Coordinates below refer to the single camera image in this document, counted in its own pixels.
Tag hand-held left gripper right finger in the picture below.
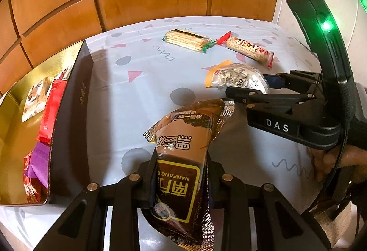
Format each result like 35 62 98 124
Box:
205 152 333 251

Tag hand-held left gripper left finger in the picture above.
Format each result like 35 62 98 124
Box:
33 152 158 251

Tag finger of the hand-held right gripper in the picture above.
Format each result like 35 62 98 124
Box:
225 86 326 110
263 70 324 94

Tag clear packet with orange end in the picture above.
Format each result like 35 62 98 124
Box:
205 60 270 95

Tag brown snack packet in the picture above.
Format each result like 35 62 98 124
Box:
143 98 236 251

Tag dark box with gold interior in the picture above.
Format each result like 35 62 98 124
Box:
0 39 95 206

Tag purple snack packet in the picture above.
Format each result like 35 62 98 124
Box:
24 142 52 190

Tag red printed snack packet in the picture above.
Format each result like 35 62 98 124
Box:
23 151 49 203

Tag plain red snack packet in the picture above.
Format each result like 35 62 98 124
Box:
37 66 72 143

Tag pale beige snack packet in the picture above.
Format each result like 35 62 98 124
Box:
21 77 54 123

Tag person's right hand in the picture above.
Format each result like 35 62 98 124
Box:
311 146 367 181

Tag beige bar packet red ends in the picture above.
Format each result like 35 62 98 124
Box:
216 32 275 69

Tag patterned tablecloth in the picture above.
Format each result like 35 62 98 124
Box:
0 17 353 251

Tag wafer packet with green end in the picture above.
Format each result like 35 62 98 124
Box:
162 29 215 54

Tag wooden panelled cabinet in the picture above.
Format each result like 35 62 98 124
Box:
0 0 283 97

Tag black cable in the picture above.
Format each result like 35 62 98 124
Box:
298 79 354 214

